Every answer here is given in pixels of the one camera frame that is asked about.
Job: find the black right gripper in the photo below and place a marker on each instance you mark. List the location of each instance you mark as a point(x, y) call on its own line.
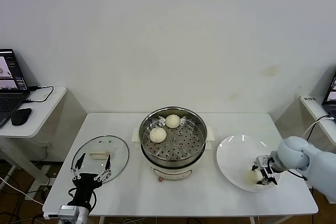
point(270, 175)

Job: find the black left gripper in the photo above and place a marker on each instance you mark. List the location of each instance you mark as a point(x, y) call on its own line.
point(86, 185)

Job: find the white steamed baozi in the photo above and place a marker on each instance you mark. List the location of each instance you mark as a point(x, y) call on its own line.
point(250, 177)
point(172, 121)
point(158, 134)

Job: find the round glass pot lid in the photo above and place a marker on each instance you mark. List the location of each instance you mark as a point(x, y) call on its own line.
point(118, 153)

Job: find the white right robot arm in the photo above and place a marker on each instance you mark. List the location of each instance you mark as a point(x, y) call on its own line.
point(296, 153)

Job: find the perforated steel steamer basket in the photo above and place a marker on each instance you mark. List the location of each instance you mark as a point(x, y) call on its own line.
point(189, 150)

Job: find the white round plate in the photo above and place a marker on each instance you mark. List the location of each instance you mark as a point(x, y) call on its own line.
point(236, 155)

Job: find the white floor power strip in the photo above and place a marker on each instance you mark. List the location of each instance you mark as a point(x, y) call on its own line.
point(32, 195)

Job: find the white side desk with label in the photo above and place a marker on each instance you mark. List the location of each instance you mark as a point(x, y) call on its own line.
point(315, 111)

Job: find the black computer mouse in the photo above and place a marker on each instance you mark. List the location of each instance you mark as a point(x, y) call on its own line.
point(21, 116)

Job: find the white desk label sticker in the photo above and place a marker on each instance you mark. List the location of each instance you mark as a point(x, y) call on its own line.
point(309, 100)

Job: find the dark laptop with grey keyboard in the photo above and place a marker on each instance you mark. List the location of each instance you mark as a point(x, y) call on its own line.
point(331, 103)

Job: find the black laptop with lit screen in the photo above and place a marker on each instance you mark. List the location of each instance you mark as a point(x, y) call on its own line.
point(10, 100)

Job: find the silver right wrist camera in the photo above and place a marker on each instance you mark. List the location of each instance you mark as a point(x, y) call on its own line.
point(263, 161)

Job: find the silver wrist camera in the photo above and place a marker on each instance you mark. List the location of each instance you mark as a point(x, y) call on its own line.
point(68, 211)
point(263, 161)

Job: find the white wall socket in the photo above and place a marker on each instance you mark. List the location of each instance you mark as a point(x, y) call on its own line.
point(46, 145)

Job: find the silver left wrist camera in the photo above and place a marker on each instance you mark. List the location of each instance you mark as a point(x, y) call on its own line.
point(68, 211)

